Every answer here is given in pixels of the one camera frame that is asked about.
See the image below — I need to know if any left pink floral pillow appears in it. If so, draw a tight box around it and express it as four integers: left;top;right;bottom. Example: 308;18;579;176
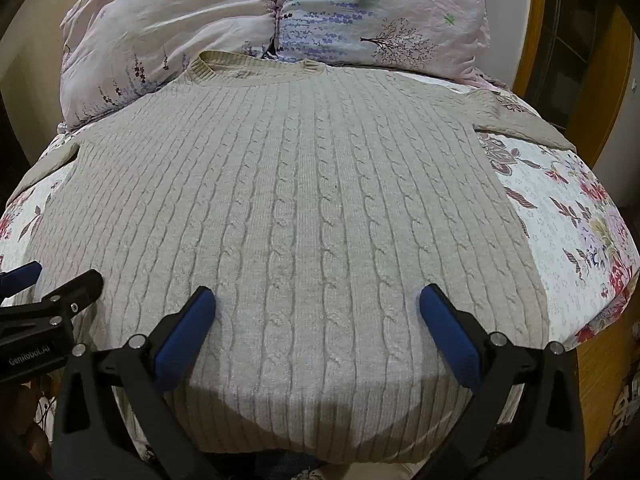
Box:
59;0;506;133

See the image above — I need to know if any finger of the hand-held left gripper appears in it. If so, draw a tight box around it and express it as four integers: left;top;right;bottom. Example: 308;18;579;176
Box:
0;261;43;297
0;269;104;335

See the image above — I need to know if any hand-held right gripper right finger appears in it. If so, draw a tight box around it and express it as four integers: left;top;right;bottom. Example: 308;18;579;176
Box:
419;283;586;480

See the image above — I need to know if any yellow wooden door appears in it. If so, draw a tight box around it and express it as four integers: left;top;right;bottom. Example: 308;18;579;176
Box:
515;0;637;173

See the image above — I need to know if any beige cable-knit sweater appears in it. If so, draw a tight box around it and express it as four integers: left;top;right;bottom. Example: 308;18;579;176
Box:
5;50;577;466

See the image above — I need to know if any wooden bed frame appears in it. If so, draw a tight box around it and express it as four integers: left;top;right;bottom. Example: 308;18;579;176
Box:
575;305;640;461

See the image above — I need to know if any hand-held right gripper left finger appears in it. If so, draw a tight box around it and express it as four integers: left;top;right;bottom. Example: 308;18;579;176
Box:
51;286;221;480

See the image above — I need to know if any white floral bed sheet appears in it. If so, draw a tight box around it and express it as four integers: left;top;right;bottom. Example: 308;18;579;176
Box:
0;77;640;461

